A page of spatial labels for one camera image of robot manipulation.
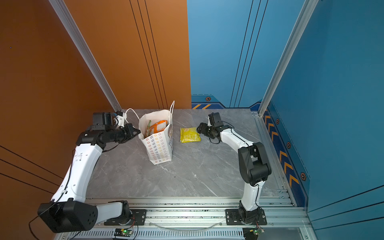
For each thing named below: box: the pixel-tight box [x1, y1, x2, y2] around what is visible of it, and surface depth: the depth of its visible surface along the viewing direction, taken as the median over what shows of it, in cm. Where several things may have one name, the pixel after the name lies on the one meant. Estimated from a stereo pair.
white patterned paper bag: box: [138, 109, 173, 165], surface depth 84 cm
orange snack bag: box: [150, 120, 169, 134], surface depth 90 cm
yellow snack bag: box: [180, 127, 202, 143], surface depth 104 cm
